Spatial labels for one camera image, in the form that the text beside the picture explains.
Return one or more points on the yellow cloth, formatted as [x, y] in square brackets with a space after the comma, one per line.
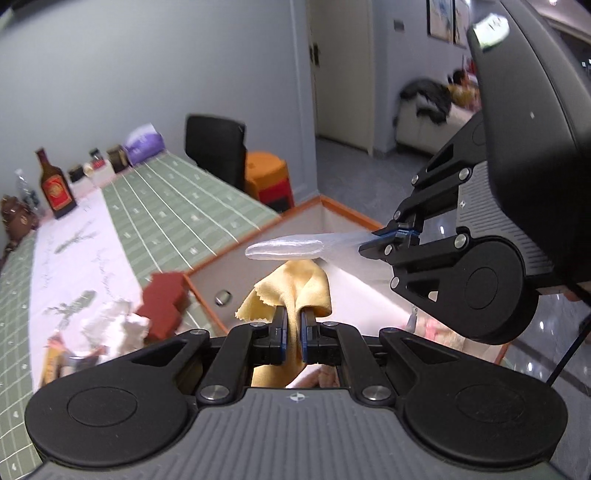
[300, 286]

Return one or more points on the dark clothing pile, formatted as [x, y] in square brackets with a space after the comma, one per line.
[427, 97]

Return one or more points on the wall light switch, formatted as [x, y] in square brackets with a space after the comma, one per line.
[398, 25]

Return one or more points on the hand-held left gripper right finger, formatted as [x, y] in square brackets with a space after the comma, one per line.
[307, 337]

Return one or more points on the dark glass jar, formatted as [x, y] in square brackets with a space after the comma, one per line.
[117, 158]

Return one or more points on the orange snack packet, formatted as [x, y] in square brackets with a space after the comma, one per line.
[53, 364]

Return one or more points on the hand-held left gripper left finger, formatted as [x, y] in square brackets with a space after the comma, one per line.
[281, 334]

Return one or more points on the red-brown sponge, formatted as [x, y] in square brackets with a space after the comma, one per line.
[164, 300]

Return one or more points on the pink cloth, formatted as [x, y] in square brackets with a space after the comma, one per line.
[438, 332]

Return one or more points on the framed wall picture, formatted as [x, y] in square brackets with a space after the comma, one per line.
[461, 25]
[441, 18]

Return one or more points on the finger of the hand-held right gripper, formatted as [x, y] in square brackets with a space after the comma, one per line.
[392, 242]
[402, 227]

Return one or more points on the brown plush bear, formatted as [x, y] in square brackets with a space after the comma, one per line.
[16, 219]

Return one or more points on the white paper towel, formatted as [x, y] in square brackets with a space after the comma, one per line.
[115, 325]

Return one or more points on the black chair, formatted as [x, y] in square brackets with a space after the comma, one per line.
[217, 147]

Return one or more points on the white sofa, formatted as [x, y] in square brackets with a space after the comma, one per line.
[425, 134]

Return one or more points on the cream door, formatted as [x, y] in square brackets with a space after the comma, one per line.
[341, 69]

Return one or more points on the brown liquor bottle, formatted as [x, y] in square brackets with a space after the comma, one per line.
[55, 189]

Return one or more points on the small pale bottle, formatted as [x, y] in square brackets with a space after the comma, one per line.
[88, 170]

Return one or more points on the small white box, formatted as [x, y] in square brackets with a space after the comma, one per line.
[99, 180]

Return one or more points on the orange stool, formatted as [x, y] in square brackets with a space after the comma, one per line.
[270, 182]

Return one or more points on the small black-lidded jar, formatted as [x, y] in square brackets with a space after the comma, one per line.
[76, 175]

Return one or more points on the red-label jar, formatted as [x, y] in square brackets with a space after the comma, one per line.
[96, 158]

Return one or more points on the clear water bottle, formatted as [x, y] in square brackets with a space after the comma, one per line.
[22, 184]

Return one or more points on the purple tissue pack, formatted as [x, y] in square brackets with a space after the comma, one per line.
[145, 144]

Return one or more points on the green checked tablecloth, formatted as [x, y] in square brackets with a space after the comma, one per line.
[184, 203]

